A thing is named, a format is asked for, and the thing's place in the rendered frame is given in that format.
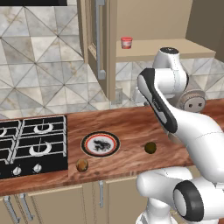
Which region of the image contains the black range hood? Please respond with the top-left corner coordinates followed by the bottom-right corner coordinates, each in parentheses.
top-left (0, 0), bottom-right (69, 7)

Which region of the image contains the red rimmed patterned plate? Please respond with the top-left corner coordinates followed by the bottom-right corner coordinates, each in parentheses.
top-left (80, 130), bottom-right (122, 158)

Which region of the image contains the black gas hob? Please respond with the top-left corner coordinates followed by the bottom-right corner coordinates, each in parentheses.
top-left (0, 115), bottom-right (69, 179)

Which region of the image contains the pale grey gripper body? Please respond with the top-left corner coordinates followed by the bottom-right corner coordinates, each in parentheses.
top-left (168, 131), bottom-right (184, 146)

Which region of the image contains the silver cabinet door handle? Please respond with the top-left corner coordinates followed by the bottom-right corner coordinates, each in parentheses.
top-left (95, 0), bottom-right (107, 81)

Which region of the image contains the grey wall outlet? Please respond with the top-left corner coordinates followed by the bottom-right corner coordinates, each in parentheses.
top-left (115, 87), bottom-right (123, 105)

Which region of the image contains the brown round bread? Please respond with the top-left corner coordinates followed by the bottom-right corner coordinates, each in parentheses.
top-left (75, 158), bottom-right (89, 173)

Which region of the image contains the silver hob knob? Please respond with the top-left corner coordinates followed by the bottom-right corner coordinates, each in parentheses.
top-left (32, 163), bottom-right (43, 173)
top-left (12, 166), bottom-right (23, 176)

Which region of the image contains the beige cabinet door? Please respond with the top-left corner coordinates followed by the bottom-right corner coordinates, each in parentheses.
top-left (76, 0), bottom-right (118, 101)

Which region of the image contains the silver cupboard handle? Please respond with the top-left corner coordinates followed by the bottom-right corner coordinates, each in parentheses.
top-left (98, 180), bottom-right (105, 209)
top-left (2, 195), bottom-right (21, 224)
top-left (18, 192), bottom-right (35, 221)

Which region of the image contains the dark green avocado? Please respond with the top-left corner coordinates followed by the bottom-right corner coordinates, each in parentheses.
top-left (143, 141), bottom-right (158, 155)

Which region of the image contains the beige wall cabinet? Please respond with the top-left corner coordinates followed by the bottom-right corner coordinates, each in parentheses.
top-left (115, 0), bottom-right (217, 63)

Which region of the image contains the beige base cupboard door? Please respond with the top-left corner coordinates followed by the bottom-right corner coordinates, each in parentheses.
top-left (105, 176), bottom-right (150, 224)
top-left (27, 181), bottom-right (107, 224)
top-left (0, 194), bottom-right (32, 224)

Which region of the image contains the red jam jar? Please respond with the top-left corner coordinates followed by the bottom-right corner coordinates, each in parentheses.
top-left (120, 36), bottom-right (134, 50)

